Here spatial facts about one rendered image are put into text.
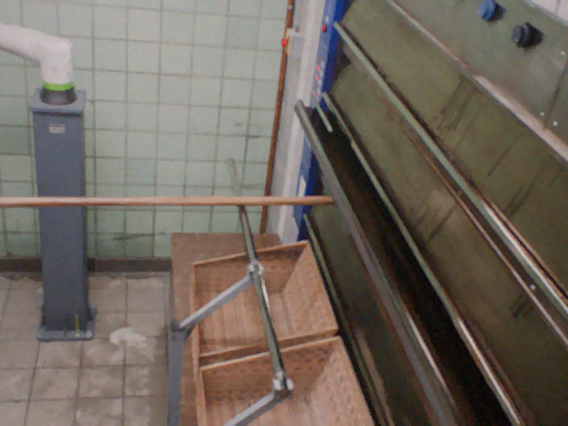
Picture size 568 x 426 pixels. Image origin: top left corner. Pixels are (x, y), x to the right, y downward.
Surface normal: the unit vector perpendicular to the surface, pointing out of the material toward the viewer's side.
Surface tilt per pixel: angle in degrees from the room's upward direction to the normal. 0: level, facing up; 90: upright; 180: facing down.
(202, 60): 90
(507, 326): 70
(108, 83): 90
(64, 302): 90
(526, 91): 90
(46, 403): 0
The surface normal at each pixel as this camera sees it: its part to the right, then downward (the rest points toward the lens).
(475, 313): -0.88, -0.31
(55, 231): 0.15, 0.51
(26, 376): 0.12, -0.86
